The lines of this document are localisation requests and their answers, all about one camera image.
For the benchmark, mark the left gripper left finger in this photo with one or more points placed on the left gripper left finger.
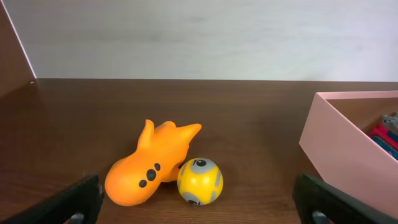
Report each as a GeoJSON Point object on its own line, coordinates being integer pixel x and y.
{"type": "Point", "coordinates": [79, 203]}

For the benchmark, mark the yellow grey toy ball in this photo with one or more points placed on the yellow grey toy ball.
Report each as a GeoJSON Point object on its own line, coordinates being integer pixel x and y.
{"type": "Point", "coordinates": [200, 181]}

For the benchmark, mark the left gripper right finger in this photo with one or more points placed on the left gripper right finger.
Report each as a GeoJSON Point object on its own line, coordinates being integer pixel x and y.
{"type": "Point", "coordinates": [318, 202]}

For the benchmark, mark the orange rubber animal toy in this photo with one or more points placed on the orange rubber animal toy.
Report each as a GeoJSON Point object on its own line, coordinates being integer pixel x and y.
{"type": "Point", "coordinates": [160, 150]}

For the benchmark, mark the red fire truck with ladder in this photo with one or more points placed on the red fire truck with ladder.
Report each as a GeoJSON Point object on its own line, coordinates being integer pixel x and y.
{"type": "Point", "coordinates": [385, 134]}

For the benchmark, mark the pink cardboard box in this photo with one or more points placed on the pink cardboard box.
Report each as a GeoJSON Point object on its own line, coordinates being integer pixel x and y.
{"type": "Point", "coordinates": [335, 139]}

